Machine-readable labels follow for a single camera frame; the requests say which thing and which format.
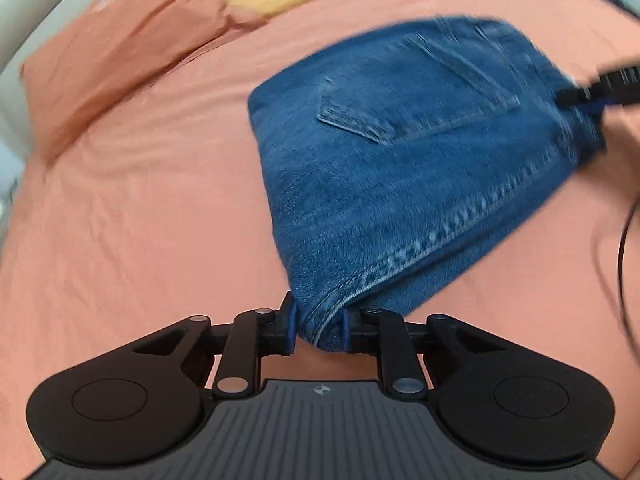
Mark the blue denim pants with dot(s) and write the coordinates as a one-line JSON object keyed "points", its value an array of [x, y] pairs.
{"points": [[400, 170]]}

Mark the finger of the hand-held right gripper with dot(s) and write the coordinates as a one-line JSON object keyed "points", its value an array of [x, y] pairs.
{"points": [[610, 87]]}

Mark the orange embroidered pillow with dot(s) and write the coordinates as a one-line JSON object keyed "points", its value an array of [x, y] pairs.
{"points": [[125, 35]]}

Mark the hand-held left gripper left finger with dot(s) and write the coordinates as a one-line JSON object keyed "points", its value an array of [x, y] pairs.
{"points": [[289, 327]]}

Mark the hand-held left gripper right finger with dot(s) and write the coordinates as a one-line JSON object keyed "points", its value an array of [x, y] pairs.
{"points": [[346, 332]]}

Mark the orange bed sheet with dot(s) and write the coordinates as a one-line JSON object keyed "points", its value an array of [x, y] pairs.
{"points": [[150, 220]]}

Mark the beige upholstered headboard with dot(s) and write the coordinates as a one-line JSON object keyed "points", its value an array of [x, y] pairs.
{"points": [[30, 20]]}

